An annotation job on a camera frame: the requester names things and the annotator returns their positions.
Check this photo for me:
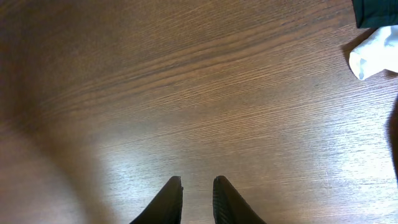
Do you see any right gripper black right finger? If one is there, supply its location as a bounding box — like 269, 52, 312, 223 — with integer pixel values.
213, 175, 266, 224

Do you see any dark garment with white trim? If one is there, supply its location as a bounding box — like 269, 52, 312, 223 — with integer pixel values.
348, 25, 397, 80

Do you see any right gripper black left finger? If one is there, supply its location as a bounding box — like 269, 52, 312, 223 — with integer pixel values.
130, 176, 183, 224

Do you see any black t-shirt with white logo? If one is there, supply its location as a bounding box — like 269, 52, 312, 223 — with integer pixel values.
352, 0, 398, 29

